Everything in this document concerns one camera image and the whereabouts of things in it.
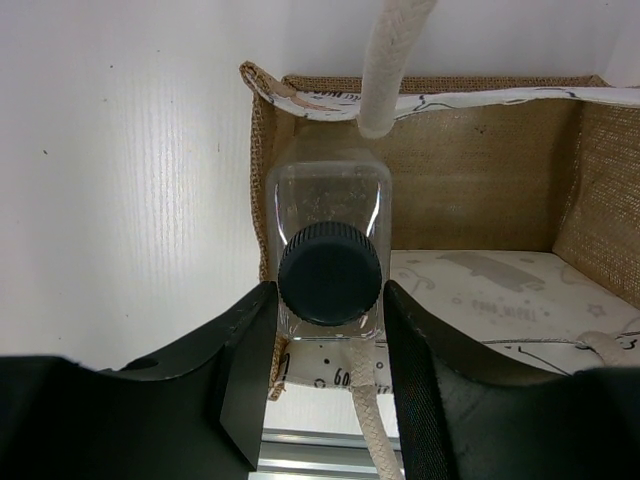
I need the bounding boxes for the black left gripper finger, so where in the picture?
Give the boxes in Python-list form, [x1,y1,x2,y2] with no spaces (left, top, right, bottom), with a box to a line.
[1,282,278,479]

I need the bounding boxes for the clear bottle dark cap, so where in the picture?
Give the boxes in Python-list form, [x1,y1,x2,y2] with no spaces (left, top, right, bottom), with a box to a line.
[266,160,392,340]

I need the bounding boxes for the aluminium mounting rail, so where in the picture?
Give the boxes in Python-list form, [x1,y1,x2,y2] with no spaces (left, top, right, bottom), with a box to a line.
[249,429,379,479]

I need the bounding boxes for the canvas jute tote bag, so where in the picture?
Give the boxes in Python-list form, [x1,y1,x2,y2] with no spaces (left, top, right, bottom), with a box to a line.
[240,1,639,479]

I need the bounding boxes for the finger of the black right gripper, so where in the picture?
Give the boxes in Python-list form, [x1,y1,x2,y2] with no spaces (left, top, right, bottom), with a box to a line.
[383,281,639,479]

